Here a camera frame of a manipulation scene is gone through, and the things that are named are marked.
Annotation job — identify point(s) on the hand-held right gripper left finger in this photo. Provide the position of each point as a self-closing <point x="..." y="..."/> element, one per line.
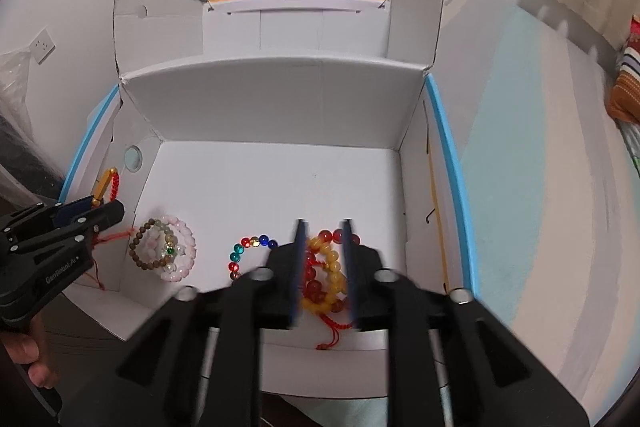
<point x="299" y="267"/>

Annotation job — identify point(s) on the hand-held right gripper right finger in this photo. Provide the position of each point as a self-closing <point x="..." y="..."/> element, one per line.
<point x="351" y="267"/>

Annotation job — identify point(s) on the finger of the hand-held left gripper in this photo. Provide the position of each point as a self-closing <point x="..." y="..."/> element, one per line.
<point x="75" y="211"/>
<point x="102" y="217"/>

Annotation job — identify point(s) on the white cardboard box blue print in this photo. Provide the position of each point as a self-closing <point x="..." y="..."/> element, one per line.
<point x="280" y="167"/>

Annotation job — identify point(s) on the person's left hand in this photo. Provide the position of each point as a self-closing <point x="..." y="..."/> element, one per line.
<point x="27" y="359"/>

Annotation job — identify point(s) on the clear plastic bag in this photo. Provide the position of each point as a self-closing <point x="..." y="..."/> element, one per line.
<point x="25" y="132"/>

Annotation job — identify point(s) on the striped bed sheet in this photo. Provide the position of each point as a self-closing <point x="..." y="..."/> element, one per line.
<point x="525" y="157"/>

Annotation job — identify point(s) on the striped woven pillow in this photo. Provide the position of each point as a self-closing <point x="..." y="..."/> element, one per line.
<point x="627" y="77"/>

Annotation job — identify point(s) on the white wall socket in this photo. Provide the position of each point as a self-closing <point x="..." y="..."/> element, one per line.
<point x="42" y="44"/>

